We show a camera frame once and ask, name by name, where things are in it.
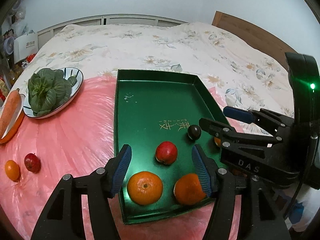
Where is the small orange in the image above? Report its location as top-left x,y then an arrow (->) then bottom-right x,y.
214,137 -> 221,147
5,160 -> 20,181

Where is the dark purple plum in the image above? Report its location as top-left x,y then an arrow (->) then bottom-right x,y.
187,125 -> 202,141

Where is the large orange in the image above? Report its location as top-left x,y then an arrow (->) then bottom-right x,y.
127,171 -> 163,206
174,173 -> 207,205

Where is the floral bed quilt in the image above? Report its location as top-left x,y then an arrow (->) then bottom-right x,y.
14,22 -> 294,117

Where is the green tray box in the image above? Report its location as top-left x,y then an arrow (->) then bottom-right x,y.
114,69 -> 227,224

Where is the pink plastic sheet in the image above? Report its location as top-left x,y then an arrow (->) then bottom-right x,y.
0,76 -> 246,240

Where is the wooden headboard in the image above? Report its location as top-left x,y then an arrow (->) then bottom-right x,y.
212,11 -> 296,71

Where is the orange rimmed white plate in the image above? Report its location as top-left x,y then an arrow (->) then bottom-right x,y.
1,94 -> 25,144

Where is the carrot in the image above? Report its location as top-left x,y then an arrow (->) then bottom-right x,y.
1,88 -> 21,138

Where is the green bok choy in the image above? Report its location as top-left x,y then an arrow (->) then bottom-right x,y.
27,68 -> 78,117

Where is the red yellow rice bag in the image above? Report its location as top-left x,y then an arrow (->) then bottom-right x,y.
0,77 -> 9,102

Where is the yellow oil bottle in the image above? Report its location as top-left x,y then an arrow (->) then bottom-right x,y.
9,64 -> 23,86

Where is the red plastic bag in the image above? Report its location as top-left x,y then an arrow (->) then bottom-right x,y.
26,54 -> 36,63

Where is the small white fan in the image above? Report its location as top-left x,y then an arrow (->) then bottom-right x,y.
3,36 -> 15,55

